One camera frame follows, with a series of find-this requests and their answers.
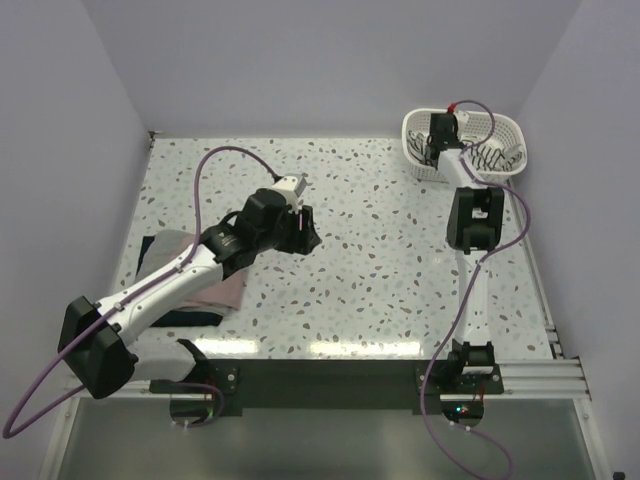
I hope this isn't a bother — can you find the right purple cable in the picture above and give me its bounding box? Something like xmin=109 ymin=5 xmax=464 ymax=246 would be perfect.
xmin=419 ymin=98 xmax=532 ymax=480

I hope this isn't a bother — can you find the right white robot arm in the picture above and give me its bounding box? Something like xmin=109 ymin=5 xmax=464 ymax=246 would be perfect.
xmin=423 ymin=108 xmax=504 ymax=395

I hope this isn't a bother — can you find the white plastic basket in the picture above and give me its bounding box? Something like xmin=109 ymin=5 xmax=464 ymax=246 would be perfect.
xmin=401 ymin=108 xmax=528 ymax=183

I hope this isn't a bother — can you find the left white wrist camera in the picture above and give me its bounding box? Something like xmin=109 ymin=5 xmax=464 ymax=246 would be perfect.
xmin=271 ymin=174 xmax=307 ymax=211

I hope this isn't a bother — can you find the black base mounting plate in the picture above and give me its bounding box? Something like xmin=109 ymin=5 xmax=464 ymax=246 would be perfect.
xmin=150 ymin=351 xmax=504 ymax=416

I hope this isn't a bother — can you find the navy folded tank top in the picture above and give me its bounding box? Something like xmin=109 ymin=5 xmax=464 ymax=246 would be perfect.
xmin=135 ymin=235 xmax=223 ymax=328

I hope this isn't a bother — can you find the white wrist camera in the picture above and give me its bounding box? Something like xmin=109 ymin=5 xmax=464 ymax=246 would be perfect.
xmin=271 ymin=174 xmax=307 ymax=211
xmin=446 ymin=102 xmax=470 ymax=126

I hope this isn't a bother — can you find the grey folded tank top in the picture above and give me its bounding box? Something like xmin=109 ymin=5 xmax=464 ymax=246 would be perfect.
xmin=132 ymin=230 xmax=192 ymax=291

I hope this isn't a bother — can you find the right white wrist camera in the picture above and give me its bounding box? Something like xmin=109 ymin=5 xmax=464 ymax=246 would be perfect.
xmin=446 ymin=102 xmax=470 ymax=126

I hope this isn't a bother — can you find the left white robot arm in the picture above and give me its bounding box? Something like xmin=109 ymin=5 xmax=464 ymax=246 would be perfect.
xmin=58 ymin=176 xmax=321 ymax=399

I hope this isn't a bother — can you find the black white striped tank top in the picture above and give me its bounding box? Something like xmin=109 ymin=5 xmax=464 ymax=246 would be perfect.
xmin=405 ymin=130 xmax=526 ymax=172

